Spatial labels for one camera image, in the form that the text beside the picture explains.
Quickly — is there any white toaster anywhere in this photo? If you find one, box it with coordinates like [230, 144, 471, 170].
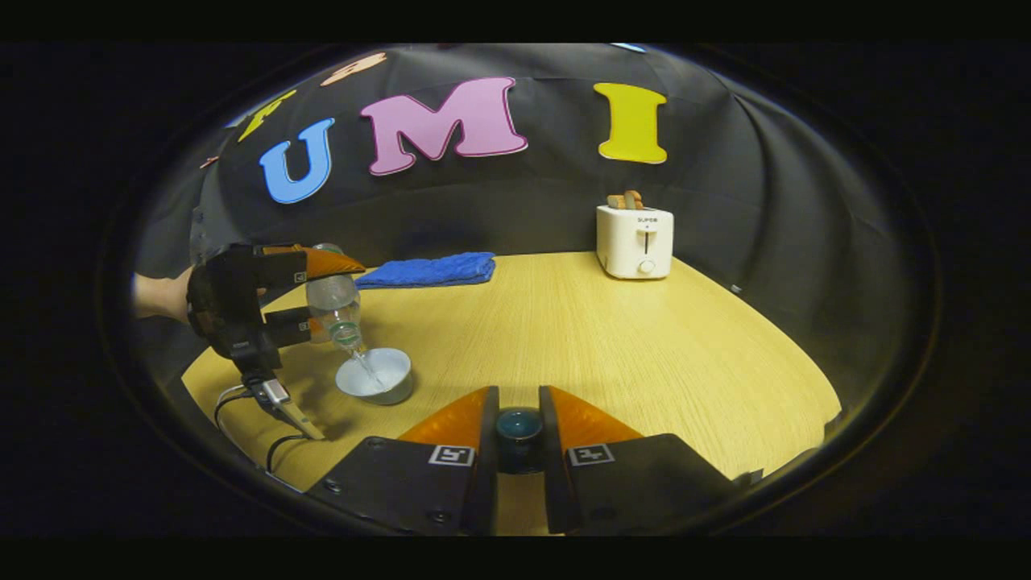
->
[596, 204, 674, 280]

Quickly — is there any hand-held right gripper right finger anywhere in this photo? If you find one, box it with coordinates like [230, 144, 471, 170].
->
[538, 386, 742, 537]

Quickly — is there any clear plastic water bottle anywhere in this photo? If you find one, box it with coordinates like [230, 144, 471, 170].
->
[306, 243, 365, 353]

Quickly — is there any black backdrop cloth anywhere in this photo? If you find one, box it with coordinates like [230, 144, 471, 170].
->
[133, 44, 939, 387]

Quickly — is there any black cable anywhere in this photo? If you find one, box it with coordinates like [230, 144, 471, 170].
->
[213, 385, 311, 474]

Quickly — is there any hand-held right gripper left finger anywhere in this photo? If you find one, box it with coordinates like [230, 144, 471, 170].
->
[306, 386, 500, 537]

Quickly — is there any folded blue towel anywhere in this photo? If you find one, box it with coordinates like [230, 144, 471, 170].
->
[354, 252, 497, 289]

